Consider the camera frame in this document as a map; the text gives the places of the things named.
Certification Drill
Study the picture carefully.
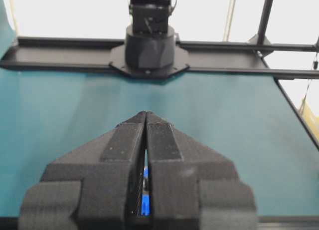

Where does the black aluminium frame rail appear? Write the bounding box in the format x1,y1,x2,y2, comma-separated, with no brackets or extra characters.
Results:
0,37,319,79

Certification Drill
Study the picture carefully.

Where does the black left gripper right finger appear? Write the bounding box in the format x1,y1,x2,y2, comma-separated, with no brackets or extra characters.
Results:
146,112,257,230

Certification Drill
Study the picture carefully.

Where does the black vertical frame post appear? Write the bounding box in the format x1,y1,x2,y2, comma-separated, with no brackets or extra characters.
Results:
257,0,274,45

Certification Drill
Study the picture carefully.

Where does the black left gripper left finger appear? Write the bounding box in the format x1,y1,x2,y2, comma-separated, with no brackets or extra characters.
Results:
18,111,146,230

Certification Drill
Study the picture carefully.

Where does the blue plastic gear left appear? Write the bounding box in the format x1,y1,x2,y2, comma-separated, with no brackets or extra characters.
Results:
141,167,151,216

